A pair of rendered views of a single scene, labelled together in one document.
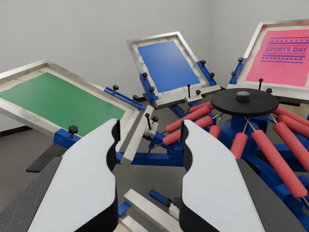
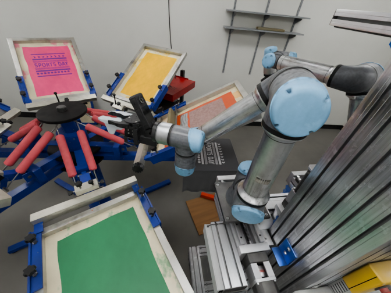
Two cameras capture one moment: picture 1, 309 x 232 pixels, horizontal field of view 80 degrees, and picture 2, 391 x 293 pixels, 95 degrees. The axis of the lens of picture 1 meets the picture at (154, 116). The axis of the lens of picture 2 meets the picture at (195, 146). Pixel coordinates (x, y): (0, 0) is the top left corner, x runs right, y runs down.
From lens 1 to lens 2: 0.63 m
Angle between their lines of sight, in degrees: 67
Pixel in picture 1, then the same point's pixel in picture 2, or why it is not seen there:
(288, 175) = (114, 137)
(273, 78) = (59, 89)
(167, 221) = (80, 199)
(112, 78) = not seen: outside the picture
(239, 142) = (82, 135)
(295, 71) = (71, 81)
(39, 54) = not seen: outside the picture
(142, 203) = (53, 209)
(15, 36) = not seen: outside the picture
